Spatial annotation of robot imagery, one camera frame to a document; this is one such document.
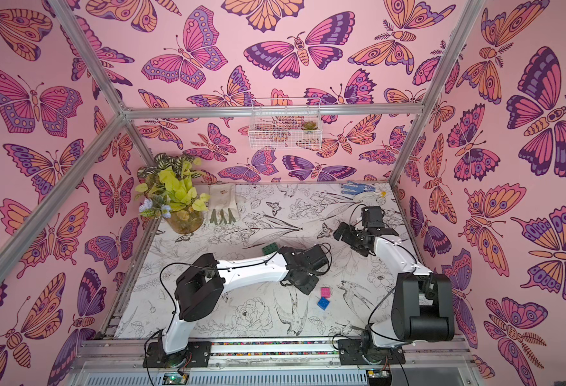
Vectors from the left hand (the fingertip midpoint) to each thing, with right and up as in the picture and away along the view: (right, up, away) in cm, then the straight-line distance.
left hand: (311, 284), depth 85 cm
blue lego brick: (+4, -6, -2) cm, 7 cm away
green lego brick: (-16, +11, +11) cm, 22 cm away
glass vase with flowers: (-52, +34, +3) cm, 63 cm away
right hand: (+14, +16, +6) cm, 22 cm away
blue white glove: (+23, +37, +32) cm, 54 cm away
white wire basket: (-13, +62, +15) cm, 65 cm away
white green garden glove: (-40, +29, +28) cm, 56 cm away
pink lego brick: (+5, -3, 0) cm, 6 cm away
